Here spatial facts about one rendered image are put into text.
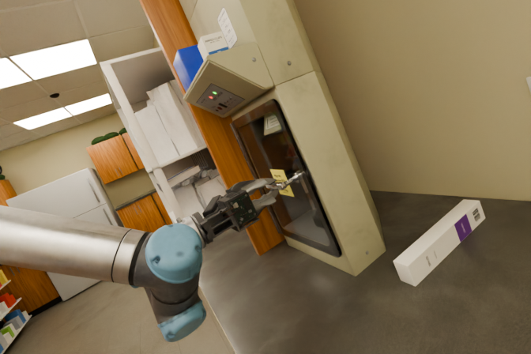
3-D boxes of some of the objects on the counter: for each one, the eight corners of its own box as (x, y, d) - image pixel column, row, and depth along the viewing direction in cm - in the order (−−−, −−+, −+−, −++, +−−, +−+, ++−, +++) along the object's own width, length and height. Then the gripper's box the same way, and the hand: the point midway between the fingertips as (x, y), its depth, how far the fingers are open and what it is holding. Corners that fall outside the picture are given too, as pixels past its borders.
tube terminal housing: (340, 209, 103) (257, 7, 94) (420, 222, 74) (310, -68, 65) (288, 245, 93) (189, 24, 84) (356, 277, 64) (216, -57, 55)
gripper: (215, 255, 55) (299, 203, 63) (193, 210, 54) (280, 163, 62) (206, 246, 62) (281, 201, 71) (186, 207, 61) (265, 165, 70)
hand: (272, 186), depth 69 cm, fingers closed, pressing on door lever
